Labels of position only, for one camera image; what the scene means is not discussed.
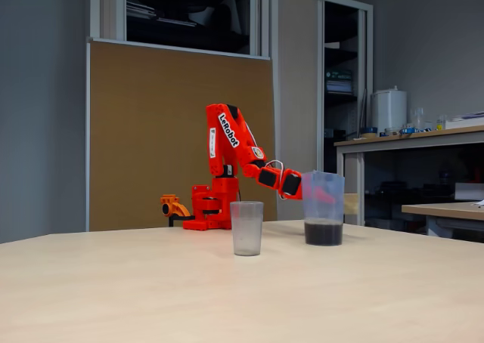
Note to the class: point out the clear plastic cup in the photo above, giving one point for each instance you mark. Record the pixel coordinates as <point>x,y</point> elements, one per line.
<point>247,229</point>

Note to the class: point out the clear glass beaker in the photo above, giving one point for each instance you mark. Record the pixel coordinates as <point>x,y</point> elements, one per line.
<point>417,118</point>

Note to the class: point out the low wooden table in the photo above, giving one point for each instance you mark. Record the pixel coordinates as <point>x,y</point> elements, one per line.
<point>442,209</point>

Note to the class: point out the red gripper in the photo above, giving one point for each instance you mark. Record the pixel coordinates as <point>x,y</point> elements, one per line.
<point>292,184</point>

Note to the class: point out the grey storage cabinet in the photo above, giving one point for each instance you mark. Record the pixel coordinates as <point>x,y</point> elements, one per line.
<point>298,75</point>

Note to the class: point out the flat white box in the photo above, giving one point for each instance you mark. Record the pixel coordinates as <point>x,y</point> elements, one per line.
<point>465,122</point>

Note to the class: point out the workbench with wooden top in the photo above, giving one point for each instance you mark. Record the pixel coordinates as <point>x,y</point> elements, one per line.
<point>408,139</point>

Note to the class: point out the white storage box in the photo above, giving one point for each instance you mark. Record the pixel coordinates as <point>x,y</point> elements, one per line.
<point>469,192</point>

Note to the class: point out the brown pin board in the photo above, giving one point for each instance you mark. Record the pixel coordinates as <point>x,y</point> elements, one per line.
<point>151,131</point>

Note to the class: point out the white cylindrical canister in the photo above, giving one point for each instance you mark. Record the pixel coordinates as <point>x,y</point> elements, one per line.
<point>388,110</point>

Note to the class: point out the red robot arm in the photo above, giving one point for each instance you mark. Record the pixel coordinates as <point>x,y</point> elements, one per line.
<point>223,150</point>

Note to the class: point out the small clear bottle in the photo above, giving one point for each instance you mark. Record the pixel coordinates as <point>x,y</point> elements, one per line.
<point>441,123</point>

